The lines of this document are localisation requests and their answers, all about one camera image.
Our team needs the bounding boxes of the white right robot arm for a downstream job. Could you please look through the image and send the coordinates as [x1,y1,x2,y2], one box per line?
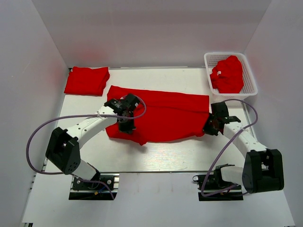
[201,102,285,197]

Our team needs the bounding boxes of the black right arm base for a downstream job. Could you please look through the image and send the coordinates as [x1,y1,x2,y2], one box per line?
[192,164,243,201]

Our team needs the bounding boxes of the white plastic basket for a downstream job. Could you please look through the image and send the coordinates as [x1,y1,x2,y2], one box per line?
[204,52,258,101]

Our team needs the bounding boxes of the red t shirts in basket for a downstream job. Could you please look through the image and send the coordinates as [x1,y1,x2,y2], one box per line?
[210,55,244,94]

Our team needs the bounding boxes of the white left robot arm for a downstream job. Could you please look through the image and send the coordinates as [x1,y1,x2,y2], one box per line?
[46,94,145,189]

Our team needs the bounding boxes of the red t shirt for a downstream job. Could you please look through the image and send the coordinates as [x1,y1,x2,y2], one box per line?
[106,86,209,145]
[64,67,110,96]

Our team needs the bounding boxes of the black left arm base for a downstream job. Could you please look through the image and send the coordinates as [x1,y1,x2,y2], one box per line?
[69,174,119,201]

